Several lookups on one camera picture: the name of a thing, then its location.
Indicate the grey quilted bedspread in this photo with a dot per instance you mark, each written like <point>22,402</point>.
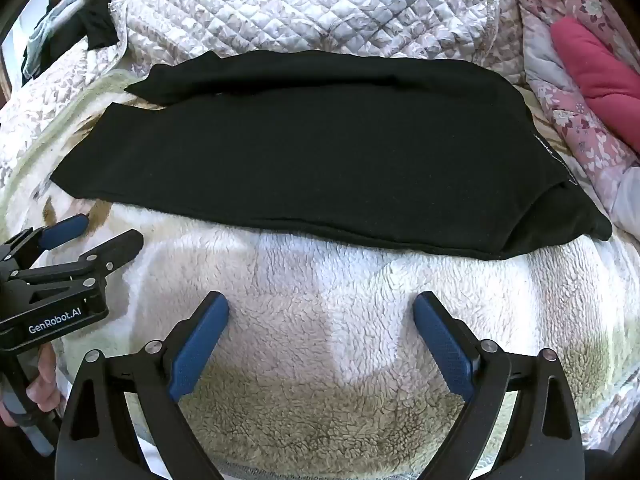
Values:
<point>300,10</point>

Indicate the floral fleece blanket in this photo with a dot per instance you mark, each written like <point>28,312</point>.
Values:
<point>320,310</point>

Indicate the black pants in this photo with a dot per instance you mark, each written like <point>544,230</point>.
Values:
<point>320,160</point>

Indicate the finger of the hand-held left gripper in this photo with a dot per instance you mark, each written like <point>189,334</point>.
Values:
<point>112,250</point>
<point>65,230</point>

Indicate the grey-blue garment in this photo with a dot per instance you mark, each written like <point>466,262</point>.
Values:
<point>45,40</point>

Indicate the pink floral comforter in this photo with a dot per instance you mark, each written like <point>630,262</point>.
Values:
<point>592,75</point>

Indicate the black garment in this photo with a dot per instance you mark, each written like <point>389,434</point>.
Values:
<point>97,22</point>

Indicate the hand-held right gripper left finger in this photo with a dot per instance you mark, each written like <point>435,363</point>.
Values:
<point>199,347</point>

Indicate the person's left hand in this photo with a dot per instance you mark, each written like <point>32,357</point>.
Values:
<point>46,385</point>

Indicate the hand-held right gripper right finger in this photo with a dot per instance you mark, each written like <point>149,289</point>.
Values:
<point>445,347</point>

